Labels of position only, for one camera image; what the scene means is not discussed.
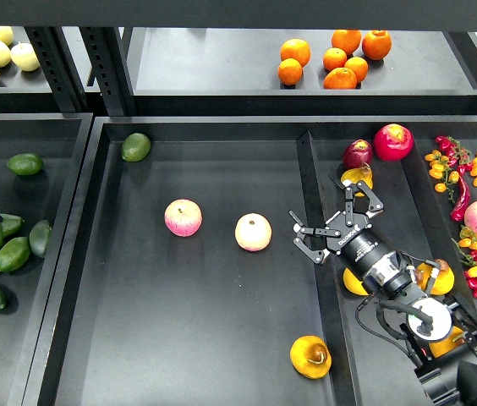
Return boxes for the orange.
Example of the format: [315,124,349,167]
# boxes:
[344,57,369,84]
[332,30,362,55]
[362,30,392,61]
[323,67,358,90]
[280,38,311,67]
[277,58,303,86]

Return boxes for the orange front bottom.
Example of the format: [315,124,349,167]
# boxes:
[323,67,358,90]

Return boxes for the orange right middle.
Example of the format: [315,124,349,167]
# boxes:
[344,57,369,84]

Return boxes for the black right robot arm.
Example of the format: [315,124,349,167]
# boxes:
[293,180,477,405]

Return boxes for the orange top right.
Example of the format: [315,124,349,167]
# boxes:
[362,30,392,61]

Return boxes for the orange centre small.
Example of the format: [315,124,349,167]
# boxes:
[322,47,348,72]

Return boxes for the black centre tray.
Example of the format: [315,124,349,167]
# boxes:
[20,116,477,406]

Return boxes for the upper cherry tomato bunch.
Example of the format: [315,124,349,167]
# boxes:
[424,135,477,203]

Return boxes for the black left tray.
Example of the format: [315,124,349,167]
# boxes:
[0,113,92,405]

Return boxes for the green avocado at tray wall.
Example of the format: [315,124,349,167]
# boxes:
[29,220,52,258]

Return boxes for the dark green avocado left tray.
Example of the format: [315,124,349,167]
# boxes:
[1,213,25,237]

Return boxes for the orange far left bottom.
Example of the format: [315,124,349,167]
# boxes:
[277,58,303,86]

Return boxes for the light green avocado left tray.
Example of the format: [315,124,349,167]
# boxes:
[0,237,31,273]

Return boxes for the dark red small apple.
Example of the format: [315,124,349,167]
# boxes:
[343,139,373,169]

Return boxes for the pale yellow pear right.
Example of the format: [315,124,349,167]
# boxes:
[10,42,40,72]

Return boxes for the pale pink apple centre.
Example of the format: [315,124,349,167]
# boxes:
[234,213,272,252]

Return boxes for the black tray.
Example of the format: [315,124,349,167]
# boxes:
[0,113,92,405]
[20,116,477,406]

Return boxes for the red chili pepper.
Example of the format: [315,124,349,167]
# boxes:
[450,177,470,222]

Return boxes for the orange top middle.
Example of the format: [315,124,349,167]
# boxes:
[332,30,362,55]

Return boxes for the pink apple left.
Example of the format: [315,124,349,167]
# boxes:
[164,199,202,237]

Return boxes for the big red apple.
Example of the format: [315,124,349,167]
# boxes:
[373,123,414,162]

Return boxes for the black shelf frame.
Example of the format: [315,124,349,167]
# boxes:
[0,1,477,116]

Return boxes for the green avocado at tray corner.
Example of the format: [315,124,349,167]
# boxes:
[121,133,151,162]

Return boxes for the orange far left top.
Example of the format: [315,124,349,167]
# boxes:
[280,38,311,67]

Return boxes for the green avocado upper left tray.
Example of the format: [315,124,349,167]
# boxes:
[7,153,44,176]

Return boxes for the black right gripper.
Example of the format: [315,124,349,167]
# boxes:
[288,178,398,281]

